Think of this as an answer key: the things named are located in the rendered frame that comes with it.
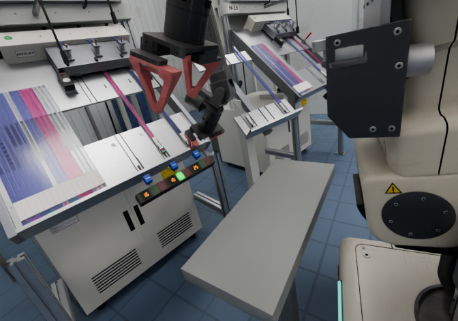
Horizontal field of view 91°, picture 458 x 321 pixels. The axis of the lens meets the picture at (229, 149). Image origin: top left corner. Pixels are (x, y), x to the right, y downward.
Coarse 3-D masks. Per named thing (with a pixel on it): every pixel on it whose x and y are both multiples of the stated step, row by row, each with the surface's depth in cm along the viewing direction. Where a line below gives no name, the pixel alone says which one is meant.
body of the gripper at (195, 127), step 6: (204, 120) 75; (192, 126) 78; (198, 126) 79; (204, 126) 76; (210, 126) 76; (216, 126) 82; (198, 132) 78; (204, 132) 78; (210, 132) 79; (216, 132) 81; (198, 138) 78
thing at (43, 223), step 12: (204, 144) 99; (180, 156) 91; (144, 168) 81; (156, 168) 85; (120, 180) 76; (132, 180) 79; (96, 192) 71; (108, 192) 75; (72, 204) 67; (84, 204) 70; (48, 216) 63; (60, 216) 66; (72, 216) 71; (24, 228) 60; (36, 228) 63; (48, 228) 68
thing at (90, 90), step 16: (0, 64) 87; (16, 64) 89; (32, 64) 92; (48, 64) 95; (0, 80) 83; (16, 80) 85; (32, 80) 88; (48, 80) 90; (80, 80) 95; (96, 80) 98; (128, 80) 104; (64, 96) 89; (80, 96) 91; (96, 96) 94; (112, 96) 96
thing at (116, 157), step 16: (160, 128) 96; (96, 144) 82; (112, 144) 84; (128, 144) 86; (144, 144) 89; (176, 144) 94; (192, 144) 95; (96, 160) 79; (112, 160) 81; (128, 160) 83; (144, 160) 85; (160, 160) 87; (112, 176) 78; (0, 192) 64; (16, 224) 62
